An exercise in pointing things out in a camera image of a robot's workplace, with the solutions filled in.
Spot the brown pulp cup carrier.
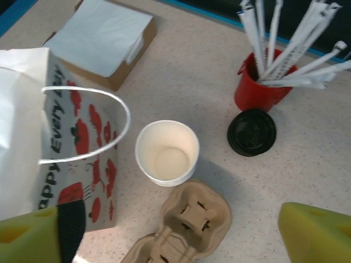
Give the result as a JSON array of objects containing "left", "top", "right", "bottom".
[{"left": 120, "top": 179, "right": 233, "bottom": 263}]

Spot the red straw holder cup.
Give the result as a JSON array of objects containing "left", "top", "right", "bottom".
[{"left": 234, "top": 48, "right": 299, "bottom": 113}]

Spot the stack of white napkins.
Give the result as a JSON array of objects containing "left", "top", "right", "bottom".
[{"left": 50, "top": 0, "right": 159, "bottom": 93}]

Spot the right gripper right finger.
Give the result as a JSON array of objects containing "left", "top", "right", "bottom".
[{"left": 278, "top": 202, "right": 351, "bottom": 263}]

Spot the black lid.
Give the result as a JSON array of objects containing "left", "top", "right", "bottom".
[{"left": 227, "top": 108, "right": 277, "bottom": 158}]

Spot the white paper-wrapped straw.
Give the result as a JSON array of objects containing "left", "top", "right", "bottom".
[
  {"left": 253, "top": 0, "right": 268, "bottom": 76},
  {"left": 271, "top": 2, "right": 342, "bottom": 81},
  {"left": 260, "top": 78, "right": 329, "bottom": 90},
  {"left": 237, "top": 0, "right": 264, "bottom": 80},
  {"left": 262, "top": 0, "right": 327, "bottom": 80},
  {"left": 287, "top": 40, "right": 348, "bottom": 80},
  {"left": 267, "top": 0, "right": 285, "bottom": 72},
  {"left": 260, "top": 59, "right": 351, "bottom": 86}
]

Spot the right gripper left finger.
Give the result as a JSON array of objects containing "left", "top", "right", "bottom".
[{"left": 0, "top": 198, "right": 88, "bottom": 263}]

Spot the stack of paper cups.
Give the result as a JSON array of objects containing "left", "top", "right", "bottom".
[{"left": 134, "top": 119, "right": 200, "bottom": 188}]

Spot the white napkin stack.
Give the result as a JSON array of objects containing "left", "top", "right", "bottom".
[{"left": 42, "top": 0, "right": 154, "bottom": 79}]

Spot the red paper gift bag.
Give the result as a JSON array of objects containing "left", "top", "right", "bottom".
[{"left": 0, "top": 47, "right": 131, "bottom": 233}]

